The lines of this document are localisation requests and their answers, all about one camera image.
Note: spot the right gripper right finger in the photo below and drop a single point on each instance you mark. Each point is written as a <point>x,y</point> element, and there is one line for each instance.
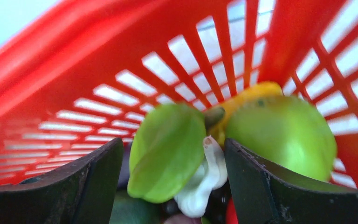
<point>264,192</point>

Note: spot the green apple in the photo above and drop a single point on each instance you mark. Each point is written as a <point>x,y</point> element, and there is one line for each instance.
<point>288,131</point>

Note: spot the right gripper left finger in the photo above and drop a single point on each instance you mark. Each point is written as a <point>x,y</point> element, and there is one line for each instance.
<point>79,192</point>

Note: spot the red plastic basket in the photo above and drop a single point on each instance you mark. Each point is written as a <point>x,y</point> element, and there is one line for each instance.
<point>88,71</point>

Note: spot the dark green avocado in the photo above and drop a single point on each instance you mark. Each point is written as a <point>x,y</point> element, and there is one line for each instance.
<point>129,210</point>

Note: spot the white garlic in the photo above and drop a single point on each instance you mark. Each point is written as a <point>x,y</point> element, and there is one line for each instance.
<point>212,174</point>

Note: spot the green starfruit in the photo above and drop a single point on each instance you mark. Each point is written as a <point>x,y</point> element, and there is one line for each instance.
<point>166,152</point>

